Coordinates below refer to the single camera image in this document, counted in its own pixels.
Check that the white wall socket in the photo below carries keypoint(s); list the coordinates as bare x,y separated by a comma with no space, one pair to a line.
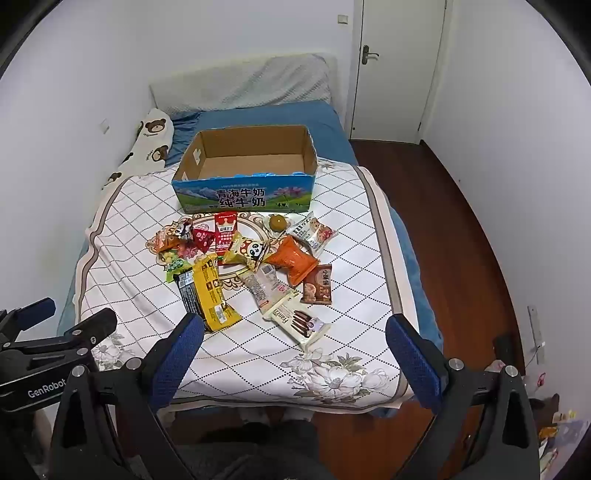
104,124

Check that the colourful clutter pile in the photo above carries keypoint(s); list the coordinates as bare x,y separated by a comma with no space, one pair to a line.
558,429

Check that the silver foil packet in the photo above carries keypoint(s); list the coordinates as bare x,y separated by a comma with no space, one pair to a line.
295,321

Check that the orange panda snack packet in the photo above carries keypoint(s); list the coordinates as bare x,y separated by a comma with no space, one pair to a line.
168,240

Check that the white wall strip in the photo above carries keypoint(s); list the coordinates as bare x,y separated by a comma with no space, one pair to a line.
536,330

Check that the white red cookie packet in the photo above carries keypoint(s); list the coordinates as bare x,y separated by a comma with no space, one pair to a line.
321,233

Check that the plain orange snack packet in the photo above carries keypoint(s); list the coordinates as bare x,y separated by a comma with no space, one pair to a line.
293,261

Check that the person's dark trousers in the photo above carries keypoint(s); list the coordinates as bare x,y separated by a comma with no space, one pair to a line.
249,447

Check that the blue printed cardboard box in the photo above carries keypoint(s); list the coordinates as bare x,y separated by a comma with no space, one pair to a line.
240,198

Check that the blue bed sheet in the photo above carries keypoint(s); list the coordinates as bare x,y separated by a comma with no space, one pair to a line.
277,115

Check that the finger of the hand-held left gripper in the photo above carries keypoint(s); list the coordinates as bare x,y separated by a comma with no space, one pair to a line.
34,311
94,325

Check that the red and white snack packet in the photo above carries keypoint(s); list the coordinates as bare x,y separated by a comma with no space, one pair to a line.
226,235

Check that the brown cookie packet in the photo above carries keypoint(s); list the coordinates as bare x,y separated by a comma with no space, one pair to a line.
317,286

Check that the bear print pillow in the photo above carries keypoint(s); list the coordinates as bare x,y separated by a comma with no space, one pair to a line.
147,147

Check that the white light switch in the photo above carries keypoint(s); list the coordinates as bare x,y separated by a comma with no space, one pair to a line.
343,19

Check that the black snack packet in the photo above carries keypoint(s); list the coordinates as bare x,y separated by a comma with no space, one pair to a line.
188,293

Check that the grey textured cloth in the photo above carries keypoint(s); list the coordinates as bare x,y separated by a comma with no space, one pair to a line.
286,78

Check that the black floor object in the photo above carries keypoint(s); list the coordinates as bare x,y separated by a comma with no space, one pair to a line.
504,350

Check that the white door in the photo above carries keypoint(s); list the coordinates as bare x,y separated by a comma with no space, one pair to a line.
397,92

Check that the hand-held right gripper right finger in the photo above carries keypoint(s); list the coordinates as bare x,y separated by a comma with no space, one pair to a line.
415,362

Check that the long yellow snack packet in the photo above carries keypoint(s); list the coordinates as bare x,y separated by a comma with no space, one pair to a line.
214,295

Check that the pale clear snack packet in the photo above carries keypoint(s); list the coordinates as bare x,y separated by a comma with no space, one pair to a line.
265,284

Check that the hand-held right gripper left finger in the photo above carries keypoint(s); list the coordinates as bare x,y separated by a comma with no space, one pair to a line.
181,353

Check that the olive round wrapped snack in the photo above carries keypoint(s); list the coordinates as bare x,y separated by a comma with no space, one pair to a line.
277,222

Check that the white grid floral quilt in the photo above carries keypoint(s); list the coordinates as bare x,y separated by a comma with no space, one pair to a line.
138,230

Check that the yellow panda snack packet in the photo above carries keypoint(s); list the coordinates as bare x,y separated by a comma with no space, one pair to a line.
247,251

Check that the green colourful candy bag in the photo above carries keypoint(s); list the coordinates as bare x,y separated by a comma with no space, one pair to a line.
174,265

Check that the red triangular snack packet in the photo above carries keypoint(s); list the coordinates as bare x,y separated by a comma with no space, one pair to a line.
203,237

